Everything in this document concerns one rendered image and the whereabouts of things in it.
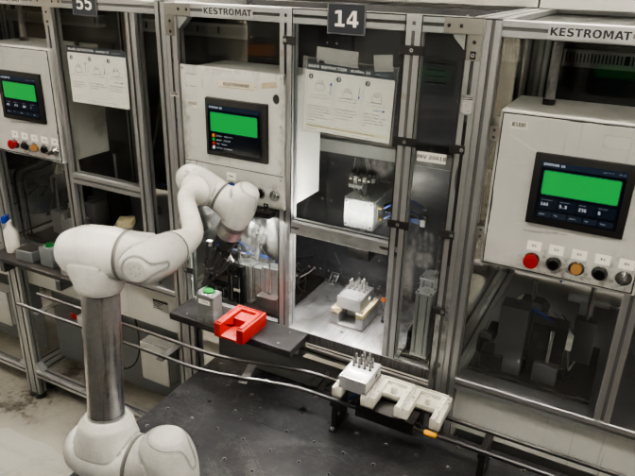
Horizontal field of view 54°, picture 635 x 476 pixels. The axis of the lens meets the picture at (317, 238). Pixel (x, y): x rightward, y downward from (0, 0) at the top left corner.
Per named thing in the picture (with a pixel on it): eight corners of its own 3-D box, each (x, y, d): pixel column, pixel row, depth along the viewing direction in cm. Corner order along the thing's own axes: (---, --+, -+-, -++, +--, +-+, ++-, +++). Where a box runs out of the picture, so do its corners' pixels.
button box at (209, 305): (197, 319, 235) (195, 292, 231) (209, 311, 242) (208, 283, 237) (214, 325, 232) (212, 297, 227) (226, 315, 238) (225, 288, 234)
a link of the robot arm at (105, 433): (123, 503, 173) (55, 485, 178) (152, 467, 188) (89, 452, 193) (111, 238, 150) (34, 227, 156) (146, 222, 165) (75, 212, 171)
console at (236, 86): (181, 192, 231) (174, 64, 213) (227, 173, 254) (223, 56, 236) (280, 213, 213) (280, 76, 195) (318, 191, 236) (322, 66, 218)
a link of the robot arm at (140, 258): (189, 229, 163) (143, 222, 166) (153, 248, 146) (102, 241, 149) (189, 276, 167) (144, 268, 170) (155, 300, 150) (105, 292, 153)
